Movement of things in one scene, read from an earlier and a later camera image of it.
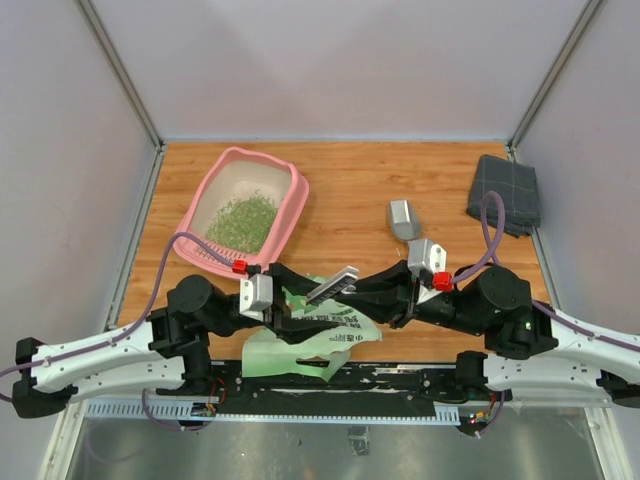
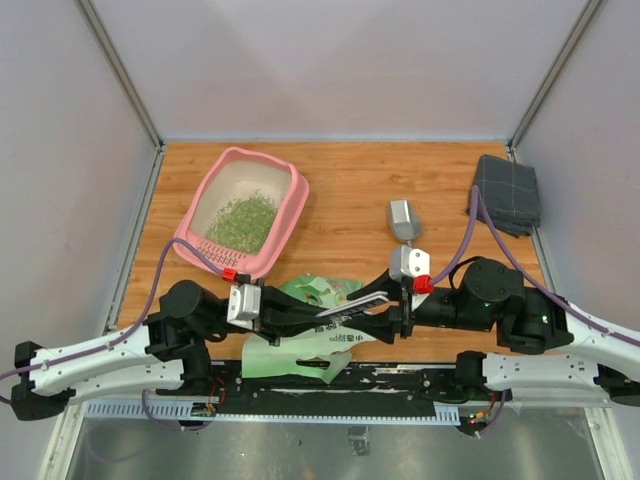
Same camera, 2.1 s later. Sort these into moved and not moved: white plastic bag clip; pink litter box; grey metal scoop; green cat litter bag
Moved: white plastic bag clip
Not moved: green cat litter bag; grey metal scoop; pink litter box
